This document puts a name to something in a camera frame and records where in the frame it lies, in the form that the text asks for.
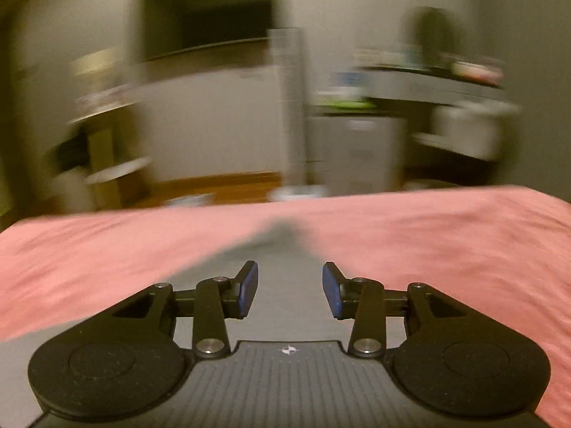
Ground white tower fan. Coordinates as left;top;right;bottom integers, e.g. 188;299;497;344
267;27;327;202

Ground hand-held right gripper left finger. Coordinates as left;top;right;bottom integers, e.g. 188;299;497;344
111;261;260;360

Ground wooden shelf unit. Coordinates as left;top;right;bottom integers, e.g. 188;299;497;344
42;47;155;212

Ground grey pants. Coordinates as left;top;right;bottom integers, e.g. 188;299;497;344
0;220;409;428

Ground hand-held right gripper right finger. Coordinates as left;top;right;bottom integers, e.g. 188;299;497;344
322;261;470;360

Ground pink blanket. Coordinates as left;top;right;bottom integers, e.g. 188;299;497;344
0;185;571;428

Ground grey drawer cabinet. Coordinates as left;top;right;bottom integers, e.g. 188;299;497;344
311;113;403;193

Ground cluttered desk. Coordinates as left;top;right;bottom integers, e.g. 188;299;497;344
354;6;520;163

